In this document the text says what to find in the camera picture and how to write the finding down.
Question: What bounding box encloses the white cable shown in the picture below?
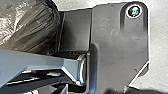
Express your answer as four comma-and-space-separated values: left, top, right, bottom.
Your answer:
128, 59, 151, 88

